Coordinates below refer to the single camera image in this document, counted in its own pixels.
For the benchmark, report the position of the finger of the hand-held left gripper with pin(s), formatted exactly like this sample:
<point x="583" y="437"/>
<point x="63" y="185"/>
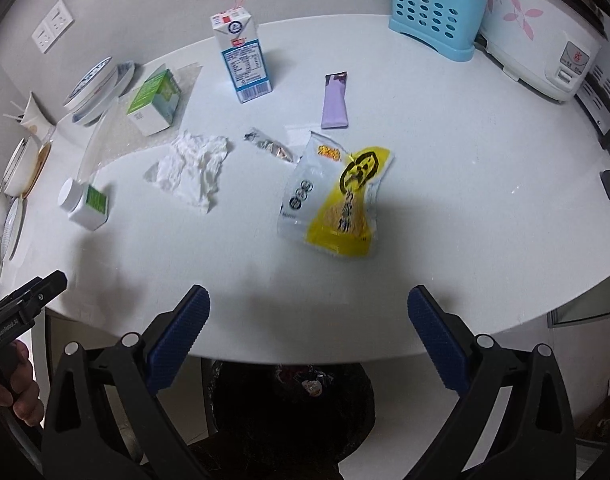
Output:
<point x="37" y="294"/>

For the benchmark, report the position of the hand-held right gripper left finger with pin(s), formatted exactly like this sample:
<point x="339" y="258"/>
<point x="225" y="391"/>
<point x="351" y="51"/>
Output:
<point x="180" y="340"/>

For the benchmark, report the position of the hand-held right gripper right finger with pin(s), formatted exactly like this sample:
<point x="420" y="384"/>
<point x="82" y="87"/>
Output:
<point x="437" y="342"/>

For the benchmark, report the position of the trash bin with black bag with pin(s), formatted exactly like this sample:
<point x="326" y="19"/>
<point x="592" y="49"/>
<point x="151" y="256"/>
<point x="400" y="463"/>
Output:
<point x="285" y="422"/>

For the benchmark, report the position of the small wrappers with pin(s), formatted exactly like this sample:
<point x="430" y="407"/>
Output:
<point x="345" y="210"/>

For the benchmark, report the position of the clear plastic toothbrush case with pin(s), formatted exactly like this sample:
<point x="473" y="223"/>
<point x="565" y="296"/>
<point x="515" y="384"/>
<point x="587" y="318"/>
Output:
<point x="99" y="142"/>

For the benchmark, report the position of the green medicine box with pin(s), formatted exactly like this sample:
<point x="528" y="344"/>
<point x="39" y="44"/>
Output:
<point x="152" y="105"/>

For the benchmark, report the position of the person's left hand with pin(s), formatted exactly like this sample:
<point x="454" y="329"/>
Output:
<point x="17" y="392"/>

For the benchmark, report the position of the stack of white plates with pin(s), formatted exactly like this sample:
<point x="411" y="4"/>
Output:
<point x="7" y="232"/>

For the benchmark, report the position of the white bottle with green label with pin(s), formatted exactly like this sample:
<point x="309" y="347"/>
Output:
<point x="85" y="210"/>

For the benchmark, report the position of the crumpled white tissue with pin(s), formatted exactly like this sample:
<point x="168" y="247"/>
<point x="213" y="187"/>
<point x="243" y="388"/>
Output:
<point x="190" y="170"/>

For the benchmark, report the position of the white ceramic cup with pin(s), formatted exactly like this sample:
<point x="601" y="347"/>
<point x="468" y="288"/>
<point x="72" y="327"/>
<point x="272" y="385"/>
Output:
<point x="32" y="114"/>

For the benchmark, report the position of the small crumpled foil wrapper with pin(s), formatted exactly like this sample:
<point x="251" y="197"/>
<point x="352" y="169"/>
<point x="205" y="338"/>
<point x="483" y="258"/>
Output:
<point x="270" y="146"/>

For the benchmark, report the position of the blue patterned plate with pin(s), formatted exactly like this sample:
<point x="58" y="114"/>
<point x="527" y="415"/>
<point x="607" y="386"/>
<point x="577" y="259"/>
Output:
<point x="90" y="82"/>

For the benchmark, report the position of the small black object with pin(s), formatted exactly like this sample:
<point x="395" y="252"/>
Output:
<point x="609" y="186"/>

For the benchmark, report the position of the purple sachet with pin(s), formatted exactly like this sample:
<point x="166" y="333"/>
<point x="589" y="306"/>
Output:
<point x="335" y="105"/>

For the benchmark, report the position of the clear plastic bag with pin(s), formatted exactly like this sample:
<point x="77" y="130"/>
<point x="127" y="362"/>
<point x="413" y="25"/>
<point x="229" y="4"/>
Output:
<point x="187" y="77"/>

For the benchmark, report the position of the blue and white milk carton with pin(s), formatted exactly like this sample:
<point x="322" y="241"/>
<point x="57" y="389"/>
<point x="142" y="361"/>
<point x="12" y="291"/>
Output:
<point x="245" y="60"/>

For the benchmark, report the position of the white floral rice cooker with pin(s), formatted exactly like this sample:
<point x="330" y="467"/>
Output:
<point x="535" y="35"/>

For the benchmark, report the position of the blue plastic utensil holder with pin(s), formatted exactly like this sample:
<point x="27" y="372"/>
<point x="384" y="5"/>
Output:
<point x="435" y="10"/>

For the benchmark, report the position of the pink striped drinking straw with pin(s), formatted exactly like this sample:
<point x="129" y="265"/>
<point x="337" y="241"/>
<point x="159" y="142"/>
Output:
<point x="239" y="1"/>

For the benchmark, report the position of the white wall socket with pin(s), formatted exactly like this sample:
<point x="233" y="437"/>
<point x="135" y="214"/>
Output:
<point x="59" y="14"/>
<point x="44" y="38"/>

